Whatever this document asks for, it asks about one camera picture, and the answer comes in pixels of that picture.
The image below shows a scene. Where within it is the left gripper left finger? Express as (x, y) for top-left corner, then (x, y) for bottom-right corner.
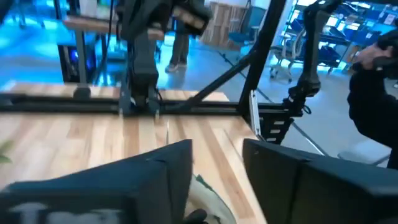
(0, 139), (193, 224)

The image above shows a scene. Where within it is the silver metal bracket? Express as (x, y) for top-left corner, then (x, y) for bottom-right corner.
(248, 90), (262, 139)

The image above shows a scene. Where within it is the blue chair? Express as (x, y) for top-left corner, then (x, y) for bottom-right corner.
(228, 6), (267, 47)

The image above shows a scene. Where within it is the white office chair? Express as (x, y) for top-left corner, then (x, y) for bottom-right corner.
(269, 29), (307, 84)

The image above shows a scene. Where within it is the black handheld controller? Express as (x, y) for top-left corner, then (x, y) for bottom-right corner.
(371, 29), (398, 80)

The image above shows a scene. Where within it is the wooden crate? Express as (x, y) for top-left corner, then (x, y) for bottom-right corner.
(201, 1), (249, 50)

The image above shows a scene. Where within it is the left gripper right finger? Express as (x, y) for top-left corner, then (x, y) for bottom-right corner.
(242, 138), (398, 224)

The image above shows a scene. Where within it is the black computer tower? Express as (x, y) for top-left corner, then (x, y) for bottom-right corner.
(57, 45), (97, 84)

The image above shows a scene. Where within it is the person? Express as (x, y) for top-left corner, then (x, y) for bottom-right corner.
(346, 29), (398, 170)
(164, 18), (191, 74)

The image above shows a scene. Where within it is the person's hand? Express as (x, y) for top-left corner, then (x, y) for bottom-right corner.
(354, 42), (393, 71)

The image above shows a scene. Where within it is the black metal table frame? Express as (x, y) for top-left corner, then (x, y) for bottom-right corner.
(0, 0), (307, 146)

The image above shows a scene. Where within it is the shelf with blue bins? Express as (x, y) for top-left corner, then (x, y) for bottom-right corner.
(289, 0), (398, 71)

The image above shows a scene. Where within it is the cream green gardening bag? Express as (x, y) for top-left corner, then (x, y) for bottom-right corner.
(185, 174), (237, 224)

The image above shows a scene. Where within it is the wooden top desk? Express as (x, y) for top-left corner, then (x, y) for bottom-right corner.
(63, 14), (165, 91)

